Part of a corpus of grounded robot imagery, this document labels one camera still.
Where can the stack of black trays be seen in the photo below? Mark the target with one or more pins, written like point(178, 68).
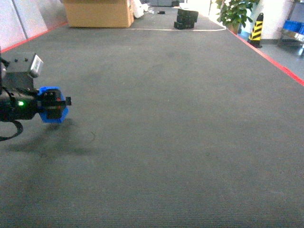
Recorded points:
point(186, 19)

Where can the blue plastic bin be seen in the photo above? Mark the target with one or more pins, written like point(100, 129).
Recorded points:
point(294, 26)

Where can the potted green plant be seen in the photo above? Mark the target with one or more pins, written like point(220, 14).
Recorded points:
point(233, 13)

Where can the yellow black striped cone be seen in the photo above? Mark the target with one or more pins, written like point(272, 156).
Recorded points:
point(255, 36)

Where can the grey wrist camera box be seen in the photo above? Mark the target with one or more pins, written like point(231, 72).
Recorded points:
point(28, 63)

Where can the blue rectangular block part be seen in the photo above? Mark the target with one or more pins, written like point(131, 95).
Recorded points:
point(64, 111)

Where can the large cardboard box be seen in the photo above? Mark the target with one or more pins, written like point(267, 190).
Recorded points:
point(99, 13)

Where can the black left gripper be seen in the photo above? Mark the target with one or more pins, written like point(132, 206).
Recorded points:
point(21, 104)

